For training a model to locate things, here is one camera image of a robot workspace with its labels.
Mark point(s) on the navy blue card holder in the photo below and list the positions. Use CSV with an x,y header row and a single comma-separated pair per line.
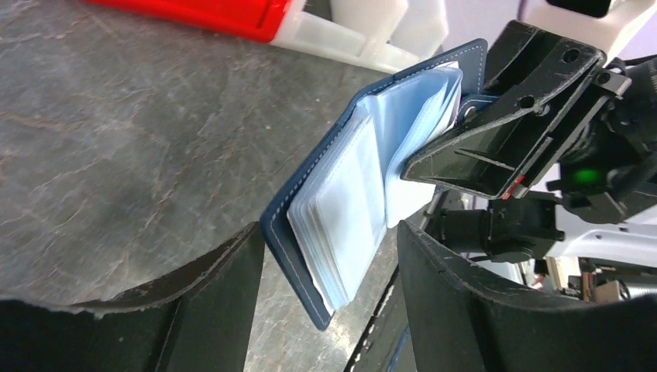
x,y
326,223

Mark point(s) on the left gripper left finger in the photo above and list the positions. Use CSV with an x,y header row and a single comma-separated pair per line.
x,y
195,318

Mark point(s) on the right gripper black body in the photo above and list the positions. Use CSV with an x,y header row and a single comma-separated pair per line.
x,y
609,174

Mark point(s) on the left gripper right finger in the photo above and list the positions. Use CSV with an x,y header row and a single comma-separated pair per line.
x,y
460,316

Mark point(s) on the red plastic bin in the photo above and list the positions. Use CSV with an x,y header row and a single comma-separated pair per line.
x,y
256,20

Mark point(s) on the white plastic bin left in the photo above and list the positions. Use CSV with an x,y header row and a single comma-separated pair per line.
x,y
381,35

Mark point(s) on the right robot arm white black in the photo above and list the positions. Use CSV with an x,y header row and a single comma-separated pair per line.
x,y
537,225

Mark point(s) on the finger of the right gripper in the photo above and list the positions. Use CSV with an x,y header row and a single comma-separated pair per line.
x,y
545,95

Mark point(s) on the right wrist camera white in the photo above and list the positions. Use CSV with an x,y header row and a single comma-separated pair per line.
x,y
610,32

